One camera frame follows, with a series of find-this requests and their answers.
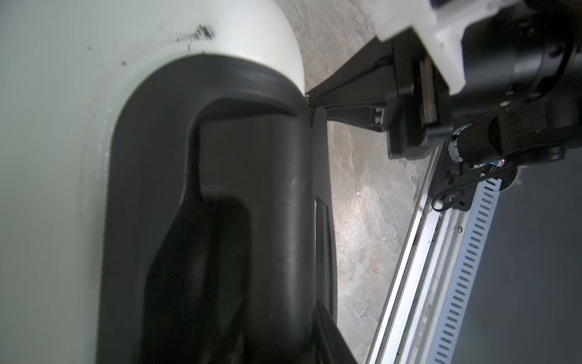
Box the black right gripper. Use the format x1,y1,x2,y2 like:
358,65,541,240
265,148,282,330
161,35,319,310
307,30,453,159

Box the white hard-shell suitcase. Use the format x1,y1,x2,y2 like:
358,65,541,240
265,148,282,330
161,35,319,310
1,1,354,363

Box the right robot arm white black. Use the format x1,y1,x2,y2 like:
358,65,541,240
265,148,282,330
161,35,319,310
307,1,581,165

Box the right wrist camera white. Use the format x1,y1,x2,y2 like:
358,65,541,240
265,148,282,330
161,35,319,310
358,0,516,95

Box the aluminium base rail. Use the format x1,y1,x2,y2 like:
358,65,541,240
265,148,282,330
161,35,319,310
366,149,501,363

